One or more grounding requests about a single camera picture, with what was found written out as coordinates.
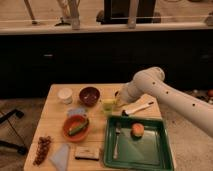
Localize white cup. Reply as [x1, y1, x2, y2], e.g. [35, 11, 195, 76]
[58, 88, 73, 104]

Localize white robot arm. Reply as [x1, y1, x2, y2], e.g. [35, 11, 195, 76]
[117, 67, 213, 138]

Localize white handled knife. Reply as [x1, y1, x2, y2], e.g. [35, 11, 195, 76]
[122, 102, 154, 116]

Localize wooden table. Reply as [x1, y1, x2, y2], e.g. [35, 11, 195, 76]
[23, 82, 178, 171]

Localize purple bowl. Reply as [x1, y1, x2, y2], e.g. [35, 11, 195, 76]
[79, 87, 100, 107]

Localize green cucumber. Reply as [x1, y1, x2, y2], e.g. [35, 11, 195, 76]
[68, 119, 89, 136]

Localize green plastic tray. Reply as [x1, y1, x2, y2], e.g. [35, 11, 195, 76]
[103, 116, 174, 171]

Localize dark cabinet counter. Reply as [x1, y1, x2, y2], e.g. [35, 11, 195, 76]
[0, 30, 213, 99]

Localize black stand legs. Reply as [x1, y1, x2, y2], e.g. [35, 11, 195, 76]
[0, 108, 29, 156]

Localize orange bowl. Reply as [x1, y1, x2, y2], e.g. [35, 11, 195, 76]
[62, 115, 89, 142]

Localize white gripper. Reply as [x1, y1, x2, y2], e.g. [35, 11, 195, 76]
[117, 82, 143, 106]

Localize brown wooden block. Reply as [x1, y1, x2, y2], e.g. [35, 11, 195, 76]
[75, 146, 100, 160]

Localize silver fork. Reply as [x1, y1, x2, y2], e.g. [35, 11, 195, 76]
[113, 123, 121, 159]

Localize red yellow apple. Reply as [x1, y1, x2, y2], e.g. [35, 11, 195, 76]
[131, 123, 144, 137]

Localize yellow banana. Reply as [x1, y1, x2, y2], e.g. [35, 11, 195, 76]
[102, 99, 117, 105]

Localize red grape bunch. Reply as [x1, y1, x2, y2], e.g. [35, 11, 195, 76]
[33, 136, 51, 165]

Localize light blue cloth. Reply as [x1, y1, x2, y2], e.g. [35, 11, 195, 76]
[50, 144, 70, 171]

